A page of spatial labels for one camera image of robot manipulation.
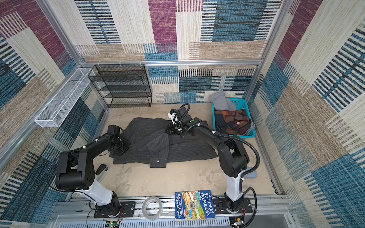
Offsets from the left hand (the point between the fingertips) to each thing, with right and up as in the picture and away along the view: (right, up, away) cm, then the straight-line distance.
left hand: (129, 144), depth 95 cm
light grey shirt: (+64, +29, +16) cm, 72 cm away
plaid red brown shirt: (+72, +15, +4) cm, 73 cm away
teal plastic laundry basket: (+79, +28, +17) cm, 86 cm away
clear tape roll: (+20, -31, -24) cm, 44 cm away
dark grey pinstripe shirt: (+15, +3, -8) cm, 17 cm away
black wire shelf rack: (-9, +42, +15) cm, 46 cm away
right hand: (+25, +9, -8) cm, 28 cm away
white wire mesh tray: (-28, +19, -25) cm, 42 cm away
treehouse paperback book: (+41, -26, -22) cm, 53 cm away
